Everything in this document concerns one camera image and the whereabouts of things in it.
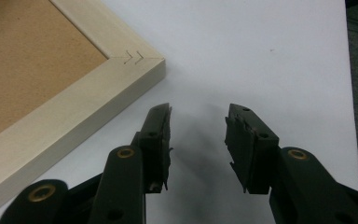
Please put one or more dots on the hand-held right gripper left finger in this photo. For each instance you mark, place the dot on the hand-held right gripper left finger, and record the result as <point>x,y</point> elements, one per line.
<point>155,149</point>

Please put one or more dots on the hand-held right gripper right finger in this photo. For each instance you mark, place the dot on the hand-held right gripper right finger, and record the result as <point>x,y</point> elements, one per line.
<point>251,155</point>

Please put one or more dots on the wooden picture frame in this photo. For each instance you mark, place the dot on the wooden picture frame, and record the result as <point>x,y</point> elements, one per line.
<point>28,62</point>

